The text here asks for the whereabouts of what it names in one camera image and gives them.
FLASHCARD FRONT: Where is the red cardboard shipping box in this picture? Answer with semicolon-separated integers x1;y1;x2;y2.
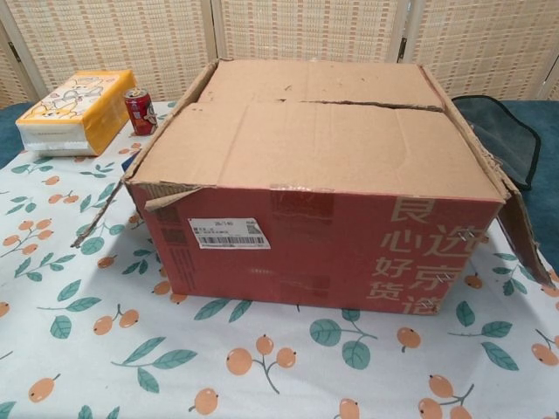
72;58;558;316

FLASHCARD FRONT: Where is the red soda can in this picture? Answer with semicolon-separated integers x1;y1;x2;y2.
124;86;157;136

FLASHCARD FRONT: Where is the woven bamboo folding screen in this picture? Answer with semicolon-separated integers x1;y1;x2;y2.
0;0;559;110

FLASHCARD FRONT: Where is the floral fruit print tablecloth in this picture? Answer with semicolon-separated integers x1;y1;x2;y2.
0;100;559;419

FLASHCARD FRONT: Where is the orange corgi tissue pack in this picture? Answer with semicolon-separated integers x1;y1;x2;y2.
15;68;137;157

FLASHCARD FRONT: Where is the grey cloth with black trim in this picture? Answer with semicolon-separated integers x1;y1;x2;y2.
452;95;542;192

